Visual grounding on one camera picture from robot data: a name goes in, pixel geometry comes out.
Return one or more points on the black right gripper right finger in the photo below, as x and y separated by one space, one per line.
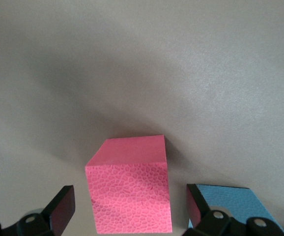
196 209

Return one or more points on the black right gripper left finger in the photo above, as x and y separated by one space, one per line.
63 209

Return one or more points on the red foam cube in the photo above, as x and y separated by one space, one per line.
129 191

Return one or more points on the blue foam cube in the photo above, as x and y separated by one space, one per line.
242 201

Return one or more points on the brown table mat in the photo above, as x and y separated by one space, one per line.
142 73

